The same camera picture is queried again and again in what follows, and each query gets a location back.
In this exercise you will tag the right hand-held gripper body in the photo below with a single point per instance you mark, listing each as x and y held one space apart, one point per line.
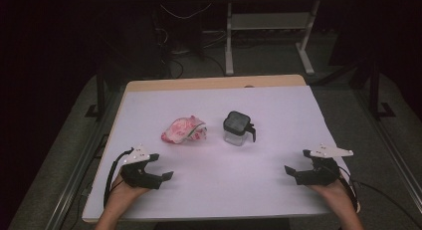
320 175

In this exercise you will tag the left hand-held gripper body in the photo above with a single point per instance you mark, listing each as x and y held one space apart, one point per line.
142 178

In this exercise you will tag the red printed plastic bag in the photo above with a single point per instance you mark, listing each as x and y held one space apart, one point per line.
184 128

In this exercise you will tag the clear jar with black lid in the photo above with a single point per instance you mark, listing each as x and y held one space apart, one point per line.
236 122

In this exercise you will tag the person's left hand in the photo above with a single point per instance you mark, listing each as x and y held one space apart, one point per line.
126 191

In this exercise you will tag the person's right hand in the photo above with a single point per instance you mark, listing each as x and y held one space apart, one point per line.
336 193

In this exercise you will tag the white table sheet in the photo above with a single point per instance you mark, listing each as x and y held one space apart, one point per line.
232 190

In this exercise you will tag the black metal stand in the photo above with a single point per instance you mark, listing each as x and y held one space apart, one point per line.
375 90
100 94

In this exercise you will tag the aluminium floor rail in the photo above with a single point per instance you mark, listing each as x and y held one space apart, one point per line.
394 160
71 186

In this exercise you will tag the white metal desk frame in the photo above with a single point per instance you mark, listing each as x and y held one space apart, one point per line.
229 41

